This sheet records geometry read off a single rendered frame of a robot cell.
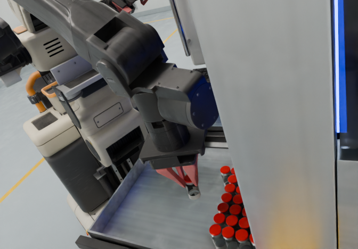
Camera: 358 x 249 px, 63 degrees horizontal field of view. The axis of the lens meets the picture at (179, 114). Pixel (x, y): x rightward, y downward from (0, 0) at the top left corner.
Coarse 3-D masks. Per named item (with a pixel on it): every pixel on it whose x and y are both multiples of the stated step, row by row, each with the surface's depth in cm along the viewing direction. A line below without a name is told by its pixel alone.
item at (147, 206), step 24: (144, 168) 74; (216, 168) 66; (120, 192) 66; (144, 192) 67; (168, 192) 65; (216, 192) 61; (120, 216) 63; (144, 216) 61; (168, 216) 59; (192, 216) 58; (120, 240) 54; (144, 240) 56; (168, 240) 55; (192, 240) 53
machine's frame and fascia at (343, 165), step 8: (344, 152) 17; (352, 152) 17; (336, 160) 17; (344, 160) 17; (352, 160) 17; (344, 168) 17; (352, 168) 17; (344, 176) 18; (352, 176) 17; (344, 184) 18; (352, 184) 18; (344, 192) 18; (352, 192) 18; (344, 200) 19; (352, 200) 18; (344, 208) 19; (352, 208) 19; (344, 216) 19; (352, 216) 19; (344, 224) 20; (352, 224) 20; (344, 232) 20; (352, 232) 20; (344, 240) 21; (352, 240) 21; (344, 248) 21; (352, 248) 21
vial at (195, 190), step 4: (188, 184) 50; (192, 184) 50; (188, 188) 51; (192, 188) 51; (196, 188) 51; (188, 192) 52; (192, 192) 51; (196, 192) 51; (192, 196) 52; (196, 196) 52
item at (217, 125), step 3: (219, 117) 83; (216, 120) 82; (219, 120) 82; (216, 123) 81; (219, 123) 80; (213, 126) 74; (216, 126) 74; (219, 126) 74; (222, 126) 73; (207, 129) 76; (210, 129) 76; (213, 129) 75; (216, 129) 75; (219, 129) 74; (222, 129) 74
